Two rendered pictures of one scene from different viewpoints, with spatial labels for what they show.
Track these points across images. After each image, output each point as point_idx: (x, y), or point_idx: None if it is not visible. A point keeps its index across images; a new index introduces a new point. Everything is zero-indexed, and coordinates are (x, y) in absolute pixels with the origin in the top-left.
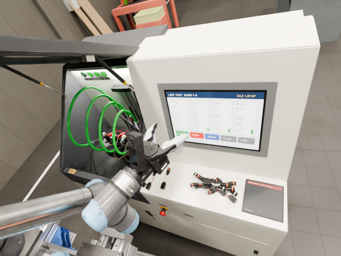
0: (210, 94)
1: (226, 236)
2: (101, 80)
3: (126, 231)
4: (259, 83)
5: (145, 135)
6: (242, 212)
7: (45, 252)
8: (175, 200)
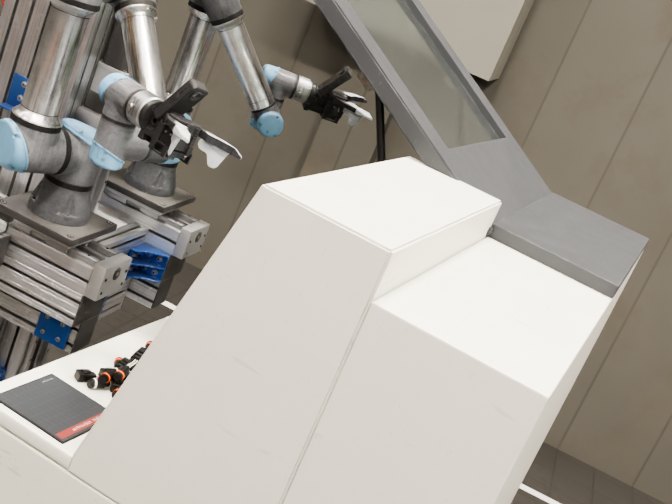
0: None
1: None
2: None
3: (91, 145)
4: None
5: (215, 136)
6: (48, 374)
7: (127, 225)
8: (131, 331)
